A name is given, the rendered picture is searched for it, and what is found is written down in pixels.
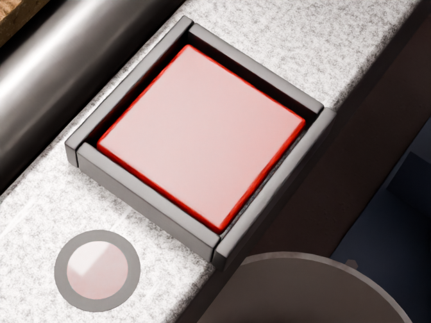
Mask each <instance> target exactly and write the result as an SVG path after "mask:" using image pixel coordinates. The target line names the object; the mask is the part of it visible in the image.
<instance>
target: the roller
mask: <svg viewBox="0 0 431 323"><path fill-rule="evenodd" d="M182 1H183V0H51V1H50V2H48V4H46V5H45V7H43V9H41V11H39V12H38V13H37V14H36V15H35V16H34V17H33V18H32V19H31V20H30V21H29V22H28V23H27V24H25V25H24V26H23V27H22V28H21V29H20V30H19V31H18V32H17V33H16V34H15V35H14V36H13V37H12V38H11V39H9V41H7V43H6V44H5V45H4V46H3V47H2V48H0V192H1V191H2V190H3V188H4V187H5V186H6V185H7V184H9V182H10V181H11V180H12V179H13V178H14V177H15V176H16V175H17V174H18V173H19V172H20V171H21V170H22V169H23V168H24V167H25V166H26V165H27V164H28V163H29V161H30V160H31V159H32V158H33V157H34V156H35V155H36V154H37V153H38V152H39V151H40V150H41V149H42V148H43V147H44V146H45V145H46V144H47V143H48V142H49V141H50V140H51V139H52V138H53V137H54V135H55V134H56V133H57V132H58V131H59V130H60V129H61V128H62V127H63V126H64V125H65V124H66V123H67V121H68V120H69V119H70V118H71V117H72V116H73V115H74V114H75V113H76V112H77V111H78V110H79V109H80V108H81V107H82V106H83V105H84V104H85V103H86V102H87V101H88V100H89V99H90V98H91V97H92V95H93V94H94V93H95V92H96V91H97V90H98V89H99V88H100V87H101V86H102V85H103V84H104V83H105V81H106V80H107V79H108V78H109V77H110V76H111V75H112V74H113V73H114V72H115V71H116V70H117V69H118V68H119V67H120V66H121V65H122V64H123V63H124V62H125V61H126V60H127V59H128V58H129V57H130V56H131V54H132V53H133V52H134V51H135V50H136V49H137V48H138V47H139V46H140V45H141V44H142V43H143V42H144V41H145V39H147V38H148V36H150V34H152V32H154V30H156V28H157V27H158V26H159V25H160V24H161V23H162V22H163V21H164V20H165V19H166V18H167V17H168V16H169V14H170V13H171V12H172V11H173V10H174V9H175V8H176V7H177V6H178V5H179V4H180V3H181V2H182Z"/></svg>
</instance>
